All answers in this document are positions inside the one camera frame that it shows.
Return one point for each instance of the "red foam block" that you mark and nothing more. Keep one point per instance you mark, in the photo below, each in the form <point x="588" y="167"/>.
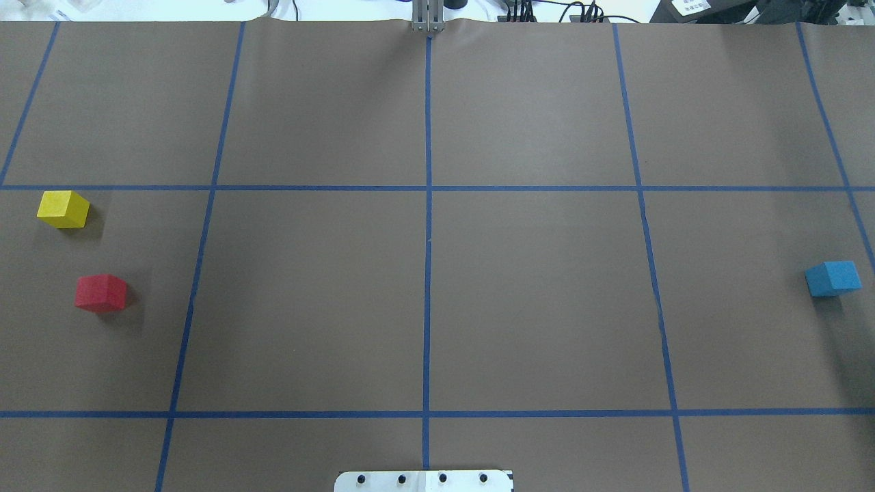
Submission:
<point x="101" y="293"/>

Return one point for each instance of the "yellow foam block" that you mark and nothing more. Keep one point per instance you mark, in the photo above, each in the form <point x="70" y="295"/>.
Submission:
<point x="63" y="209"/>

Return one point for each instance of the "blue foam block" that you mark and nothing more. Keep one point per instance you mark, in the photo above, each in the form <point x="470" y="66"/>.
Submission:
<point x="832" y="279"/>

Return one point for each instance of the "aluminium frame post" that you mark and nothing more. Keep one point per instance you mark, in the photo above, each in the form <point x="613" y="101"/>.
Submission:
<point x="428" y="16"/>

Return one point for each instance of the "white pedestal base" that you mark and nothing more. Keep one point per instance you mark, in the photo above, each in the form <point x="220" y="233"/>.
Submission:
<point x="426" y="480"/>

